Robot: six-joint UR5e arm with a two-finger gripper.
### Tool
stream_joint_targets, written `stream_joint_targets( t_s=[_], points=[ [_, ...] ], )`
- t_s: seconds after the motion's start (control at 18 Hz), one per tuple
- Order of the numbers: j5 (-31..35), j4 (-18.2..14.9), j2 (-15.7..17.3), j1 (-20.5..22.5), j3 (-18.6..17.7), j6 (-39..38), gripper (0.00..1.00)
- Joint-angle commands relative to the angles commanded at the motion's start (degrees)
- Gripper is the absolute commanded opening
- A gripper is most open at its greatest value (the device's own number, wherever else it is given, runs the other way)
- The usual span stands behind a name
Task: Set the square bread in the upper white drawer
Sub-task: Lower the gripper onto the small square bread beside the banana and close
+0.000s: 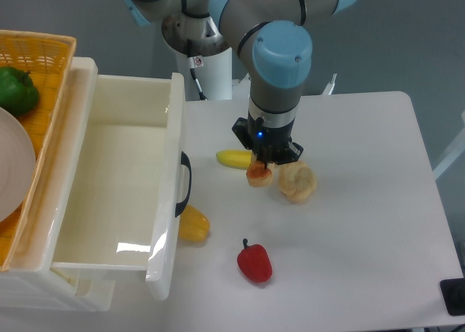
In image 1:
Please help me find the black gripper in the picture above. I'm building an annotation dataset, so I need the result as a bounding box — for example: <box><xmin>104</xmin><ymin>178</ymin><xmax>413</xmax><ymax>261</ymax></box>
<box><xmin>232</xmin><ymin>108</ymin><xmax>304</xmax><ymax>167</ymax></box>

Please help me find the small square toasted bread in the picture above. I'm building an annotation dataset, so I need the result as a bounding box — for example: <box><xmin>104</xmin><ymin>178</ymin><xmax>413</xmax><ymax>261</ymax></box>
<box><xmin>246</xmin><ymin>161</ymin><xmax>272</xmax><ymax>187</ymax></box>

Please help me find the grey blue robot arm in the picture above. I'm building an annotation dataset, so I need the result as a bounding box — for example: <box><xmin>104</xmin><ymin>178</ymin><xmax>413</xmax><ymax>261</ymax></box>
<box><xmin>124</xmin><ymin>0</ymin><xmax>357</xmax><ymax>165</ymax></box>

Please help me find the round puffy bread roll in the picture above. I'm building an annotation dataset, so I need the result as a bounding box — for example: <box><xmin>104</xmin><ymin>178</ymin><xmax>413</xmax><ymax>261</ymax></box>
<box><xmin>278</xmin><ymin>161</ymin><xmax>317</xmax><ymax>203</ymax></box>

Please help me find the white upper drawer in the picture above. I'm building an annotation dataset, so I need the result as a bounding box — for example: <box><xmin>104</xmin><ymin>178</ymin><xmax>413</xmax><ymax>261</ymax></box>
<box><xmin>52</xmin><ymin>73</ymin><xmax>185</xmax><ymax>300</ymax></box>

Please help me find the white plastic drawer cabinet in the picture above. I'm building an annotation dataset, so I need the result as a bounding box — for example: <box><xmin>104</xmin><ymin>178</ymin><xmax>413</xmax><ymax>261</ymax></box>
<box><xmin>1</xmin><ymin>57</ymin><xmax>115</xmax><ymax>312</ymax></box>

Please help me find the yellow banana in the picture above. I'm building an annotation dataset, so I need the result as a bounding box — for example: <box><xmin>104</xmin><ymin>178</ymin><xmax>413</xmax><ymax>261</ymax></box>
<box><xmin>216</xmin><ymin>150</ymin><xmax>251</xmax><ymax>170</ymax></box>

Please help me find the yellow bell pepper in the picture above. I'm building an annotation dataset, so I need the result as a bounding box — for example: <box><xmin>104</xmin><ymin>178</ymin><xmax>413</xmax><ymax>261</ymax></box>
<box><xmin>178</xmin><ymin>205</ymin><xmax>210</xmax><ymax>243</ymax></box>

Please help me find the red bell pepper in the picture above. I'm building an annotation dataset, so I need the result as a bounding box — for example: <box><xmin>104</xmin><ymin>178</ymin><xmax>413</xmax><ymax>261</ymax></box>
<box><xmin>237</xmin><ymin>238</ymin><xmax>273</xmax><ymax>283</ymax></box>

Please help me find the black device at table edge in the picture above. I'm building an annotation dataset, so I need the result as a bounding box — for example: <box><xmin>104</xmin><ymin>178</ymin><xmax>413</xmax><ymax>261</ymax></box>
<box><xmin>440</xmin><ymin>278</ymin><xmax>465</xmax><ymax>316</ymax></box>

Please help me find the orange woven basket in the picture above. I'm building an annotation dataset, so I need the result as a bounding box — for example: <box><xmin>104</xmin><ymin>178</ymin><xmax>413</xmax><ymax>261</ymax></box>
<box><xmin>1</xmin><ymin>30</ymin><xmax>76</xmax><ymax>272</ymax></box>

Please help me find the beige round plate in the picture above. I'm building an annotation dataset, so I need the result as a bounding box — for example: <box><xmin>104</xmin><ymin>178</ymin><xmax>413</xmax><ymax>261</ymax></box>
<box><xmin>0</xmin><ymin>108</ymin><xmax>36</xmax><ymax>221</ymax></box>

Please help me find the green bell pepper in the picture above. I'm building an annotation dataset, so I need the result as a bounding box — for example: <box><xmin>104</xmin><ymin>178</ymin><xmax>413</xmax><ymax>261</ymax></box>
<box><xmin>1</xmin><ymin>66</ymin><xmax>39</xmax><ymax>117</ymax></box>

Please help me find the dark blue drawer handle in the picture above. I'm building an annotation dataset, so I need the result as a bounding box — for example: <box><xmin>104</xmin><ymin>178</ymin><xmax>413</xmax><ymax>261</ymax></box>
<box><xmin>175</xmin><ymin>151</ymin><xmax>193</xmax><ymax>217</ymax></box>

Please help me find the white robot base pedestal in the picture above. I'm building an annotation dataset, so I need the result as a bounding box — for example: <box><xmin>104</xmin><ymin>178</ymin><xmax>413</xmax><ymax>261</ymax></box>
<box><xmin>161</xmin><ymin>12</ymin><xmax>233</xmax><ymax>101</ymax></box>

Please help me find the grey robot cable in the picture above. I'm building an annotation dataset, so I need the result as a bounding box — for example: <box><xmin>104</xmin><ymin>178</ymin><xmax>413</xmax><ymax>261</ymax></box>
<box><xmin>186</xmin><ymin>39</ymin><xmax>208</xmax><ymax>101</ymax></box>

